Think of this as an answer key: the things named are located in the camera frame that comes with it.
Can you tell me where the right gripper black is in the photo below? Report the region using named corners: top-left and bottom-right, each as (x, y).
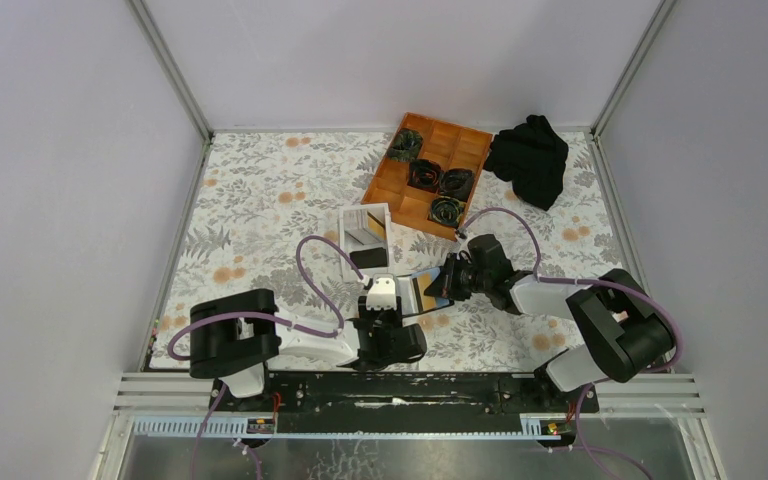
top-left (425, 254), bottom-right (491, 303)

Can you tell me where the black leather card holder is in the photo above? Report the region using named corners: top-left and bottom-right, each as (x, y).
top-left (396, 267), bottom-right (454, 318)

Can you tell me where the white plastic card box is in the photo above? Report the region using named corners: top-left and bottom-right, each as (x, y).
top-left (338, 203), bottom-right (395, 276)

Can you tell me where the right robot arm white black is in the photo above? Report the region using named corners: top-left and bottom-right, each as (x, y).
top-left (425, 234), bottom-right (679, 412)

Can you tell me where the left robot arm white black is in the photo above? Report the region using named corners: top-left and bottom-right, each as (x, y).
top-left (167, 281), bottom-right (427, 411)

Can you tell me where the black card in box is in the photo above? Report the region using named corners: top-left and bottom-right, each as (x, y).
top-left (349, 247), bottom-right (389, 269)

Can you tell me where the dark rolled item bottom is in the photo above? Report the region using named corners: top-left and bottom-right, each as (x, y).
top-left (427, 196), bottom-right (466, 229)

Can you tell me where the dark rolled item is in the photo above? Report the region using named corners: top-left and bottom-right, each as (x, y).
top-left (385, 128), bottom-right (423, 163)
top-left (438, 168), bottom-right (475, 203)
top-left (408, 159), bottom-right (443, 193)
top-left (427, 196), bottom-right (466, 229)

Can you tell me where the dark rolled item right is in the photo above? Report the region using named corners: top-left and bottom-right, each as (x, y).
top-left (438, 168), bottom-right (475, 203)

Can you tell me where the orange compartment tray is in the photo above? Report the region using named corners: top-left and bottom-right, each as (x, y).
top-left (361, 113), bottom-right (493, 240)

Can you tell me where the dark rolled item middle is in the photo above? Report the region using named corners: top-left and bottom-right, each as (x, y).
top-left (408, 159), bottom-right (443, 193)

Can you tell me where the black crumpled cloth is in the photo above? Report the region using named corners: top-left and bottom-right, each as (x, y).
top-left (483, 114), bottom-right (569, 211)

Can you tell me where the dark rolled item top left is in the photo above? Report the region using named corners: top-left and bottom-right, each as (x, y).
top-left (385, 128), bottom-right (423, 163)

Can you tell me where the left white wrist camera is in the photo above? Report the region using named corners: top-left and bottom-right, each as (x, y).
top-left (365, 274), bottom-right (399, 311)

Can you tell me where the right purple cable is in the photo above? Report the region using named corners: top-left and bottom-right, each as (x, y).
top-left (452, 206), bottom-right (685, 480)

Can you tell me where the purple cable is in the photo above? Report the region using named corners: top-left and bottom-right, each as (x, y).
top-left (166, 234), bottom-right (373, 480)
top-left (452, 206), bottom-right (685, 480)

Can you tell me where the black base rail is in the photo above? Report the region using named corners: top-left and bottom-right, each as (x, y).
top-left (212, 371), bottom-right (599, 432)

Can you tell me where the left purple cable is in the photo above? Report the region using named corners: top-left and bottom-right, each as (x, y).
top-left (166, 234), bottom-right (373, 480)

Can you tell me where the slotted cable duct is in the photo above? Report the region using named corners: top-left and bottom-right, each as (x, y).
top-left (132, 415), bottom-right (561, 441)

